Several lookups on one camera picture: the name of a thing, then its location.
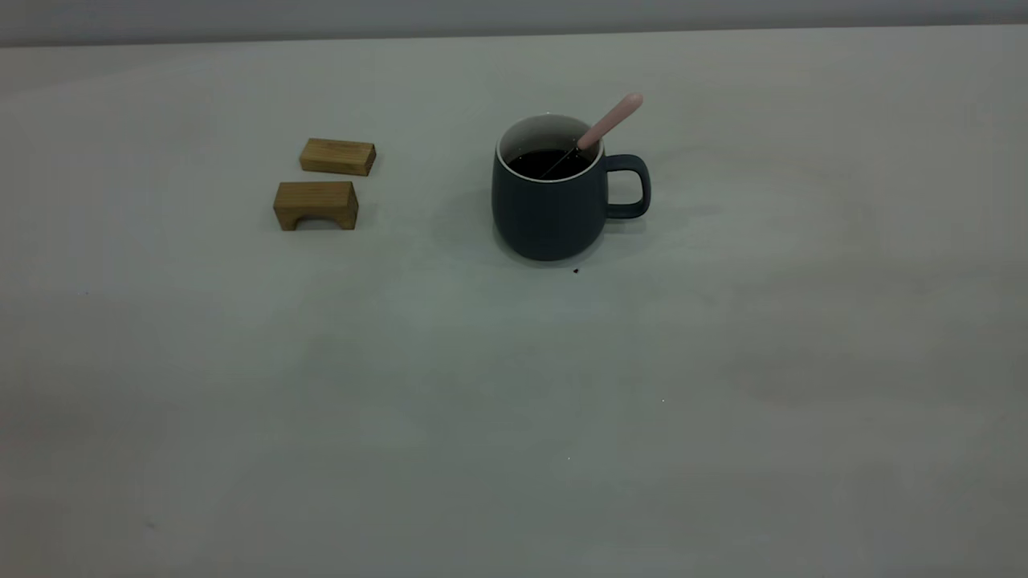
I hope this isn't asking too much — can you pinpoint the dark grey ceramic mug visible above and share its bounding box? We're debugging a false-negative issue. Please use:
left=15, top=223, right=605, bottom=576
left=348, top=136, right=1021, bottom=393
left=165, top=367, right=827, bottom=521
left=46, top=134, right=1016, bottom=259
left=491, top=113, right=652, bottom=262

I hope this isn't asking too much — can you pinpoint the dark coffee liquid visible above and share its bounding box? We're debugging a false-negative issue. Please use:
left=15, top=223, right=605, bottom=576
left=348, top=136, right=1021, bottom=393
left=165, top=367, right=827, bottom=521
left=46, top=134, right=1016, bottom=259
left=508, top=149, right=596, bottom=181

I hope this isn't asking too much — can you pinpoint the pink handled metal spoon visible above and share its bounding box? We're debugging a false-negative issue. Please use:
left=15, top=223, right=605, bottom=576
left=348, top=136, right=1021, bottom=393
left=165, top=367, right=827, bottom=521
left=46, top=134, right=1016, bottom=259
left=540, top=93, right=645, bottom=180

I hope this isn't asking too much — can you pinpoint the arched wooden block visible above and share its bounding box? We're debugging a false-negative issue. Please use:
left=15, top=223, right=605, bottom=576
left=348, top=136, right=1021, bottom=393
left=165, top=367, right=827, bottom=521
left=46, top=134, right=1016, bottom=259
left=272, top=181, right=359, bottom=232

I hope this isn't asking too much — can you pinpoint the flat rectangular wooden block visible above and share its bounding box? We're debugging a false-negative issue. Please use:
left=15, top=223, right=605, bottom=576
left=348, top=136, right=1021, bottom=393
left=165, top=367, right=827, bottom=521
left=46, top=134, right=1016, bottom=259
left=299, top=137, right=377, bottom=177

